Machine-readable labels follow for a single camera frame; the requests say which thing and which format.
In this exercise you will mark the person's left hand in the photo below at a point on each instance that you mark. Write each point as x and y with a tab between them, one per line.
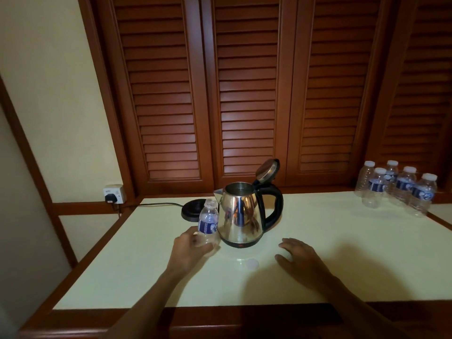
185	255

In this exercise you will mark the person's right hand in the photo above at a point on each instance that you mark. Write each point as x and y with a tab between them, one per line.
305	266

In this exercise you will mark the clear water bottle blue label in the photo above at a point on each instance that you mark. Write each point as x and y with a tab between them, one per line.
391	174
208	222
422	194
375	187
404	185

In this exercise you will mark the white bottle cap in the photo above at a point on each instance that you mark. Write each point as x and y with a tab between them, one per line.
252	264

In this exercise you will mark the clear unlabeled water bottle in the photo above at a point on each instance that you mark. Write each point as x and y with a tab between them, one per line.
363	178

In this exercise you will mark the person's right forearm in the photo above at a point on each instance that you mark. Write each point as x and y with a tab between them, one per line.
363	317

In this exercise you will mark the person's left forearm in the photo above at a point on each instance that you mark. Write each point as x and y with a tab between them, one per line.
141	310

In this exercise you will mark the black round kettle base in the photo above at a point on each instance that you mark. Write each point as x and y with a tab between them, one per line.
190	210

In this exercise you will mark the black power plug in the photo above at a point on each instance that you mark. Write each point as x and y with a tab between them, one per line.
111	198

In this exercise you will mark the wooden cabinet cream top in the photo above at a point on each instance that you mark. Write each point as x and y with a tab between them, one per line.
106	321

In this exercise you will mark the brown louvered wooden shutter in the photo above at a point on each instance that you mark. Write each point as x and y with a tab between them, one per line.
247	84
159	88
335	84
420	88

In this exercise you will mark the white wall socket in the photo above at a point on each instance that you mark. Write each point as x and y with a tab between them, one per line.
116	192

